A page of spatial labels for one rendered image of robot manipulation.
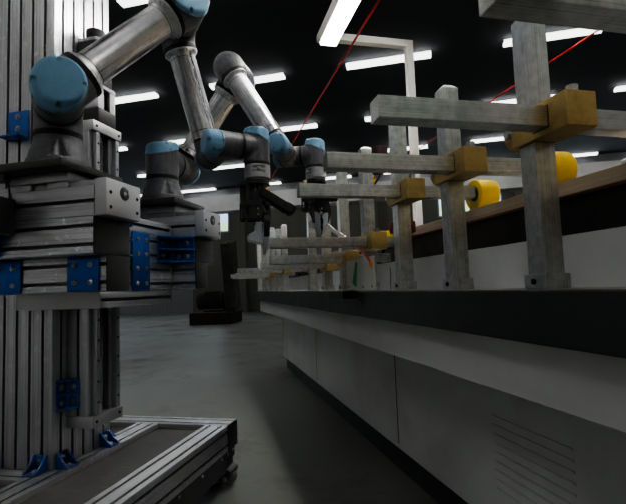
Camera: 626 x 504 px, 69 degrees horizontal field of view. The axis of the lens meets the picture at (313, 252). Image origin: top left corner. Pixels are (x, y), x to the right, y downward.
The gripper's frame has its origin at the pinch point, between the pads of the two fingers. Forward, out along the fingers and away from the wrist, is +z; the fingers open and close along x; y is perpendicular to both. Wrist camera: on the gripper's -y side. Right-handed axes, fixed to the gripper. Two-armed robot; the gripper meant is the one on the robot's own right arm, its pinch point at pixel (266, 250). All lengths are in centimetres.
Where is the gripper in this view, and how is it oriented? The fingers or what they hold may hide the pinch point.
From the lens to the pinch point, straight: 131.8
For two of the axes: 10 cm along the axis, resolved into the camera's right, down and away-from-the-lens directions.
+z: 0.4, 10.0, -0.8
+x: 2.3, -0.8, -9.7
